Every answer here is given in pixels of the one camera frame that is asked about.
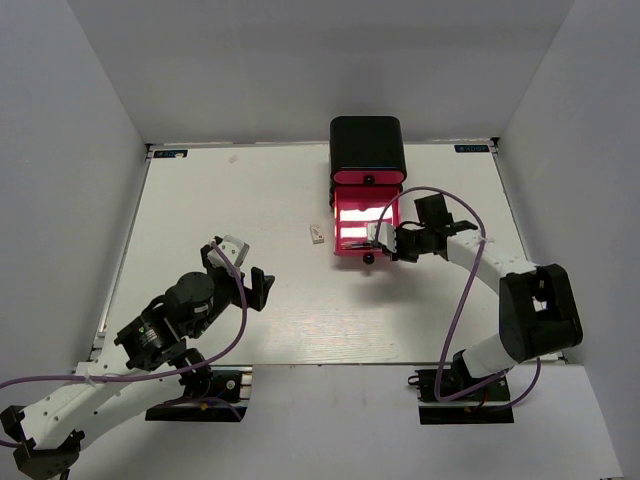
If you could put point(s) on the black drawer cabinet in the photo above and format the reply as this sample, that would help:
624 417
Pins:
365 143

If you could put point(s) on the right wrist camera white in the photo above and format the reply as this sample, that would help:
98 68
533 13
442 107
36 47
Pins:
381 236

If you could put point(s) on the pink drawer with black knob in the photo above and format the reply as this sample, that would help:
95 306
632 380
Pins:
369 177

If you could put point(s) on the red pen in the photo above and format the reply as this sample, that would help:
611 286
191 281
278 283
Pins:
357 245

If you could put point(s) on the white staples box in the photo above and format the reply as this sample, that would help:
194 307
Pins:
317 233

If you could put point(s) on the corner logo sticker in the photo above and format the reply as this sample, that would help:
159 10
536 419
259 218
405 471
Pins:
471 148
170 154

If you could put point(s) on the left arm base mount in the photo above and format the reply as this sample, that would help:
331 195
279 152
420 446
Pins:
220 395

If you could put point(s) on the left corner logo sticker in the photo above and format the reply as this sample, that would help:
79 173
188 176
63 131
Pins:
170 154

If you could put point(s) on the purple pen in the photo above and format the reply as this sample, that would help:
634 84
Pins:
360 247

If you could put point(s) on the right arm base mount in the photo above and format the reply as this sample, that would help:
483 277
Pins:
486 406

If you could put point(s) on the right corner logo sticker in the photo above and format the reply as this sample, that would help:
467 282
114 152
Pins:
471 148

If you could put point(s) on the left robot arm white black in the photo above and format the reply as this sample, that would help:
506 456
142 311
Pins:
147 369

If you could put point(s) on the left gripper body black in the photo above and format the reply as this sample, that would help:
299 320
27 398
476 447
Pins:
228 289

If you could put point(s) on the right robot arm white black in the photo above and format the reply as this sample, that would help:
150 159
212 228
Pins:
537 312

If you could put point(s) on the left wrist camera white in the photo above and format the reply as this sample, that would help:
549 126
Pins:
228 252

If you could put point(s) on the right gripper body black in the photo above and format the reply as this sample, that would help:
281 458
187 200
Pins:
411 244

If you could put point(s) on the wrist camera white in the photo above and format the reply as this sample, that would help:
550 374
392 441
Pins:
381 236
228 252

